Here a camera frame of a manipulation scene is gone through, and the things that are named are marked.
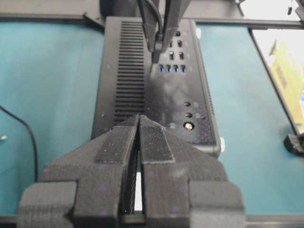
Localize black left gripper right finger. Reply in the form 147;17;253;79
139;115;246;228

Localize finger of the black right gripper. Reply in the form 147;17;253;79
137;0;158;51
162;0;190;53

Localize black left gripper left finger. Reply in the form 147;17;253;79
17;115;139;228

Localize black USB cable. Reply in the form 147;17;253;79
0;0;164;181

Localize black mini PC box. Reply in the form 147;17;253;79
92;17;222;157

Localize yellow cardboard box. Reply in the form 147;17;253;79
269;38;304;133

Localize black aluminium table frame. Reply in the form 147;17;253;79
0;0;304;152

